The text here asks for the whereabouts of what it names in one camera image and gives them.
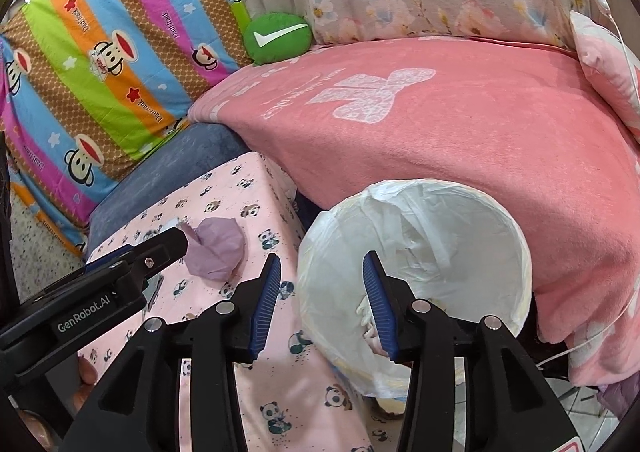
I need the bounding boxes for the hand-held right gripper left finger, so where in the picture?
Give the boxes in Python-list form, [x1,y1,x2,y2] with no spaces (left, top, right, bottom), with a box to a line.
[60,253,282,452]

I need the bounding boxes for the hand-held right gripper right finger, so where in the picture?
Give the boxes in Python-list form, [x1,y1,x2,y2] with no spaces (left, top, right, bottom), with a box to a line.
[362,251,571,452]

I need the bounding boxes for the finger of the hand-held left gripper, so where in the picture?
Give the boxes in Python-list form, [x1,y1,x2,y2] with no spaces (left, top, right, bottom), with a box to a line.
[117,227,190,284]
[84,244,135,275]

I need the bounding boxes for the purple paper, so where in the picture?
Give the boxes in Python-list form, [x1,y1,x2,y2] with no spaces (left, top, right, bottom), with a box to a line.
[179,218,244,283]

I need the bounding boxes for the white lined trash bin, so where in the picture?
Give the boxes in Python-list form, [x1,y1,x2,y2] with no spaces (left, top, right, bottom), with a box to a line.
[296,180,533,398]

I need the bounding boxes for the person's left hand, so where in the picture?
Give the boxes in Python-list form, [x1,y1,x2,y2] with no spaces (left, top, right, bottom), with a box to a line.
[20,354,99,452]

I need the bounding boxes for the pink panda print cloth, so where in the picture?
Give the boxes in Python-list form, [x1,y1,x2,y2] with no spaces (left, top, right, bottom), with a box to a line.
[75,152,396,452]

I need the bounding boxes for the blue-grey sofa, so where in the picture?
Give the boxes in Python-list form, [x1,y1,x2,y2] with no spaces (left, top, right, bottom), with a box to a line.
[86,122,251,263]

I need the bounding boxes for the striped monkey print quilt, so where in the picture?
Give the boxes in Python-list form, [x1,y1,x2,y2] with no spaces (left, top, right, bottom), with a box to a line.
[0,0,256,258]

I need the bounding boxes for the pink blanket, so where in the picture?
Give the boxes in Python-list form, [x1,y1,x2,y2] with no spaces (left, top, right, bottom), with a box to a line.
[187,34,640,388]

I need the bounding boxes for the green round cushion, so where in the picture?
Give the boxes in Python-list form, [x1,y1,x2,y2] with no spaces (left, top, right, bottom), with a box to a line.
[243,13,314,67]

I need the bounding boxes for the pink white pillow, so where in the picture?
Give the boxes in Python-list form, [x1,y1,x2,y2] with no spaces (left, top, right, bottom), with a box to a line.
[569,9,640,143]

